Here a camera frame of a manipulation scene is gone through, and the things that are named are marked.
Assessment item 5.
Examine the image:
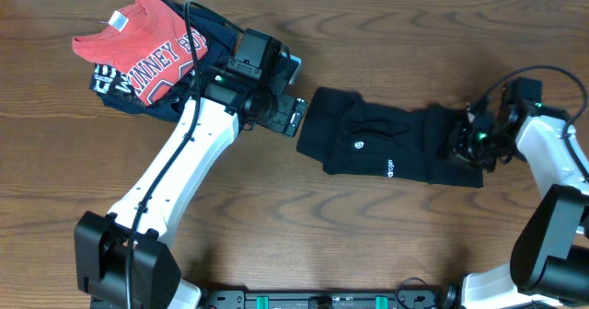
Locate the black cable at base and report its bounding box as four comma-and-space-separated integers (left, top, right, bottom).
394, 277, 433, 309

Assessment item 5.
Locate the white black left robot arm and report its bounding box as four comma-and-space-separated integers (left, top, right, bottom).
75, 29, 306, 309

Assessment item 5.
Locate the navy folded shirt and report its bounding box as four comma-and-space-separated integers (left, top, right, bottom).
93, 7, 237, 122

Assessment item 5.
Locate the black t-shirt with white logo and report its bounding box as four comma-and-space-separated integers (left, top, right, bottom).
296, 87, 483, 188

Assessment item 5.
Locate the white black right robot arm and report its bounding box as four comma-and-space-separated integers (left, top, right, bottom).
446, 77, 588, 308

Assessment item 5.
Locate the black shirt with white print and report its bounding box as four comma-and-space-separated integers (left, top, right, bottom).
89, 63, 135, 97

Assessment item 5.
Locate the red folded t-shirt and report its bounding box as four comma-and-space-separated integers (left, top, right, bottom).
72, 0, 209, 106

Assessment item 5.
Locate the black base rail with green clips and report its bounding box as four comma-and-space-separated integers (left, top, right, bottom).
198, 289, 443, 309

